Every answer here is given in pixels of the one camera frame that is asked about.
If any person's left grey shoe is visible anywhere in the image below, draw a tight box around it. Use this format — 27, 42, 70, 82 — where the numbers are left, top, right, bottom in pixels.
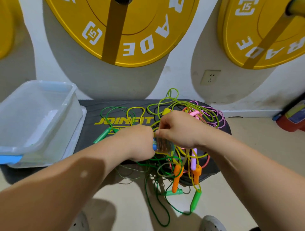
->
69, 212, 91, 231

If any person's left forearm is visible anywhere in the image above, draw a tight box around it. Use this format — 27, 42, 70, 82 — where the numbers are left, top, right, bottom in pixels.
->
0, 138, 124, 231

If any clear plastic storage bin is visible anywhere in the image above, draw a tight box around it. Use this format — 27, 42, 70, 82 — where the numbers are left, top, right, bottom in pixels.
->
0, 80, 80, 161

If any black aerobic step platform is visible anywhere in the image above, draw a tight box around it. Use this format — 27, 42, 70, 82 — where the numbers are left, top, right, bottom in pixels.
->
0, 99, 232, 187

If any person's right forearm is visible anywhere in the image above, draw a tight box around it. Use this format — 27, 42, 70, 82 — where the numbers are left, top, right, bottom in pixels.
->
200, 128, 305, 231

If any person's right hand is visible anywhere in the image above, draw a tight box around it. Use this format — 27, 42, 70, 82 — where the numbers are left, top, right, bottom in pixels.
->
153, 110, 211, 149

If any large yellow weight plate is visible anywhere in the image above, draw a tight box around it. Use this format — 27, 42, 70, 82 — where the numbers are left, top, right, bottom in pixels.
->
45, 0, 200, 67

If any green jump rope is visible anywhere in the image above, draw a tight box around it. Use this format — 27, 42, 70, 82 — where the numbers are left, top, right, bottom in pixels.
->
93, 106, 127, 144

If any white wall socket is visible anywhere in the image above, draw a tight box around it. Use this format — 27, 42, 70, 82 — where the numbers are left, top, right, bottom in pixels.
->
200, 69, 222, 86

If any blue plastic piece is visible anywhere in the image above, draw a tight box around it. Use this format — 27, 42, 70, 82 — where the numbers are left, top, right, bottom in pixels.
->
0, 155, 24, 165

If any red fire extinguisher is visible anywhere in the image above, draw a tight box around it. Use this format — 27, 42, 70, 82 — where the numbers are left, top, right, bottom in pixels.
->
273, 93, 305, 133

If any person's left hand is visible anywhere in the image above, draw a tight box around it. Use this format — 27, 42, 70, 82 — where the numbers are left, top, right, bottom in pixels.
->
111, 125, 157, 162

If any translucent plastic lid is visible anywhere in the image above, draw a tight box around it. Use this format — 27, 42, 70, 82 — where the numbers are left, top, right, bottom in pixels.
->
10, 106, 87, 168

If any blue handled jump rope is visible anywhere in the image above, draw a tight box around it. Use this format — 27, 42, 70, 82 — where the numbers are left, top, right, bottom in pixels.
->
152, 138, 175, 154

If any pile of jump ropes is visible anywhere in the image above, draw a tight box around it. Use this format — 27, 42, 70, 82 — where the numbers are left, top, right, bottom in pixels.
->
125, 88, 227, 228

